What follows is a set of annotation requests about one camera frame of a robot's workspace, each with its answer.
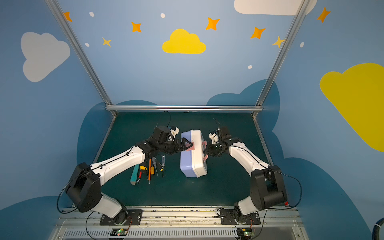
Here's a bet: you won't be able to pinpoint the black yellow screwdriver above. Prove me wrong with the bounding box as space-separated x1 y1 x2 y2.
152 157 164 172

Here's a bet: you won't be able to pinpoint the aluminium frame crossbar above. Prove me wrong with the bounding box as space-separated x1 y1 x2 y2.
106 105 263 112

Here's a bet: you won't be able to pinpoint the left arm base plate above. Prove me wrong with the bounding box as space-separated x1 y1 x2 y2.
100 209 143 226

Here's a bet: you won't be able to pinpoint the orange pencil tool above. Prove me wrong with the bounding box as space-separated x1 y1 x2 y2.
148 159 152 185

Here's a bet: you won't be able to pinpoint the left aluminium frame post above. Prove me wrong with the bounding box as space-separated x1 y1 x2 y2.
45 0 113 107

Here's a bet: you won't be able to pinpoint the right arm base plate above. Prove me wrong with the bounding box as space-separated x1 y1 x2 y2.
216 208 261 225

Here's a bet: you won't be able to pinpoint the right aluminium frame post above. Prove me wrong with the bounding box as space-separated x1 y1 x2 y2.
252 0 311 120

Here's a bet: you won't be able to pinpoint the right controller board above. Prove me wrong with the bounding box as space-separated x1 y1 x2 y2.
236 228 255 240

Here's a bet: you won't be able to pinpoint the teal utility knife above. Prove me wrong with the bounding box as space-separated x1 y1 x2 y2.
130 164 140 186

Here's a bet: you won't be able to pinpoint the white purple tool box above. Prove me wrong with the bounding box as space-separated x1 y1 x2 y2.
180 130 208 178

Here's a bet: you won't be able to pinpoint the red handle pliers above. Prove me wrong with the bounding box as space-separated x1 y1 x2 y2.
136 171 142 184

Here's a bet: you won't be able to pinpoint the aluminium frame post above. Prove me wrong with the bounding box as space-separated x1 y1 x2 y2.
252 0 311 120
45 0 113 107

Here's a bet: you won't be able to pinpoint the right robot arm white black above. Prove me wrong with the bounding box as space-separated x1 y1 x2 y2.
203 126 288 216

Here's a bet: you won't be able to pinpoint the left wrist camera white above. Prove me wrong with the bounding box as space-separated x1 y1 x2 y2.
170 126 180 141

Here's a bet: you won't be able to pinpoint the controller board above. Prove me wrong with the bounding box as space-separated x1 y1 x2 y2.
110 229 129 237
236 228 255 240

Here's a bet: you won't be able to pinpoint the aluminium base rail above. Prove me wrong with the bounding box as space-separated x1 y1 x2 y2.
49 206 309 240

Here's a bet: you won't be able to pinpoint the left controller board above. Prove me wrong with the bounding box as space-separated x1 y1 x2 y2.
110 229 129 237

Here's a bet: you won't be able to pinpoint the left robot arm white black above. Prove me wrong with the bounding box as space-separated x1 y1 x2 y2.
65 126 194 225

